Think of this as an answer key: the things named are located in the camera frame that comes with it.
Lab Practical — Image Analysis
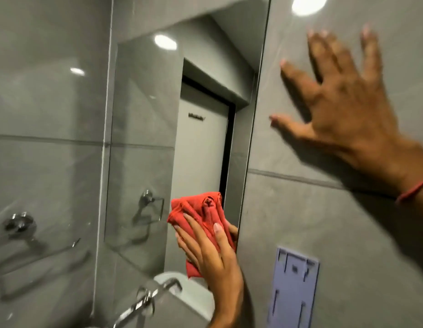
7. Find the person's right hand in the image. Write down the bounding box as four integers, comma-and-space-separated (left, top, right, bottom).
269, 25, 423, 188

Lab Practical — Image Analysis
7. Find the person's left hand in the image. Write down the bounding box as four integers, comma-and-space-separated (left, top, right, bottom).
173, 213, 245, 295

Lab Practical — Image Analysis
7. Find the red cleaning cloth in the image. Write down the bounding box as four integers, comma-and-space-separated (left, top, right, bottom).
167, 192, 236, 279

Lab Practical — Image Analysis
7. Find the person's left forearm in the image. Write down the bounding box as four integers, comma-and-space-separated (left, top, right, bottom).
208, 288, 247, 328

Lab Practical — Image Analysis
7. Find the person's right forearm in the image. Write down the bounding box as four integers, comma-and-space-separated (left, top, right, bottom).
393, 141, 423, 256

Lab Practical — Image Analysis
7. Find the purple plastic wall bracket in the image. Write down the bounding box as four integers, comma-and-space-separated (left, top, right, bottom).
267, 246, 321, 328

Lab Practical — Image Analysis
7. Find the frameless wall mirror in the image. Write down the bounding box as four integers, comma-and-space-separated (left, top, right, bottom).
91, 0, 272, 328

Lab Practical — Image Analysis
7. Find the red thread bracelet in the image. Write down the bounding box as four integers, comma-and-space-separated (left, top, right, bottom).
395, 175, 423, 204

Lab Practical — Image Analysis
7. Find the chrome towel ring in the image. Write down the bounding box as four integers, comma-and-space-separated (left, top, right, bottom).
0, 212, 83, 302

